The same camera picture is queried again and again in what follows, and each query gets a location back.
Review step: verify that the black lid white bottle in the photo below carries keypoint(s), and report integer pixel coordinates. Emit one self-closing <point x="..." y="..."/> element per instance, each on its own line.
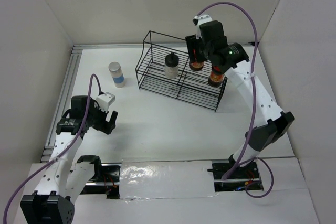
<point x="171" y="65"/>

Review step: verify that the red lid jar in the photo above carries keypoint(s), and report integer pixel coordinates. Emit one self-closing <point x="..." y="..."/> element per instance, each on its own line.
<point x="196" y="66"/>
<point x="216" y="77"/>

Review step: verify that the black wire rack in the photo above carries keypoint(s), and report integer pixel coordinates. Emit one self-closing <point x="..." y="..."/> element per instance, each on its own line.
<point x="189" y="86"/>

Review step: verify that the white glossy tape sheet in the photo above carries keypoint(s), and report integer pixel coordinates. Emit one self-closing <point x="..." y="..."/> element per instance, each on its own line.
<point x="166" y="180"/>

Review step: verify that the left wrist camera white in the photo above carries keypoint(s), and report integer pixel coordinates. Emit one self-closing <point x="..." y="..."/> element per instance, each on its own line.
<point x="104" y="101"/>

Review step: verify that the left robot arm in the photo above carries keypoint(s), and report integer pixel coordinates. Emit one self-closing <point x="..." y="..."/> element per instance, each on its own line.
<point x="53" y="199"/>

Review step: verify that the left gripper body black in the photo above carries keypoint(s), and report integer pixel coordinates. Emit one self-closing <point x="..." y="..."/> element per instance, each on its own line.
<point x="96" y="117"/>

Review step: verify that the aluminium rail frame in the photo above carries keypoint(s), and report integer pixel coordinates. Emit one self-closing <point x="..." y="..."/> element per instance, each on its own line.
<point x="150" y="126"/>

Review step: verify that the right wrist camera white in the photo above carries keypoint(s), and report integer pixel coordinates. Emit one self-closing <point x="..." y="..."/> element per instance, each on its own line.
<point x="199" y="20"/>

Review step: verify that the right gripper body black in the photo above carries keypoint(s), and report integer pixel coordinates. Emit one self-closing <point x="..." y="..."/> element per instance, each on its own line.
<point x="206" y="50"/>

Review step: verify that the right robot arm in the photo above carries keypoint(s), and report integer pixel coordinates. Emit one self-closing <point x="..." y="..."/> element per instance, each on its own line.
<point x="268" y="120"/>

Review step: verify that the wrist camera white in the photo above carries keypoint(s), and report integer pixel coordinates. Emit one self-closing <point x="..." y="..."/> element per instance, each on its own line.
<point x="104" y="101"/>
<point x="199" y="20"/>

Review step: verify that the silver lid blue label bottle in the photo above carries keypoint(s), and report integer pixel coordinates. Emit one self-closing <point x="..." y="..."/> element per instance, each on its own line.
<point x="117" y="74"/>

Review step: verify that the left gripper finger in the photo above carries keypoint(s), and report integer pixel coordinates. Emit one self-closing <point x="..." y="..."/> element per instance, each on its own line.
<point x="105" y="129"/>
<point x="112" y="121"/>

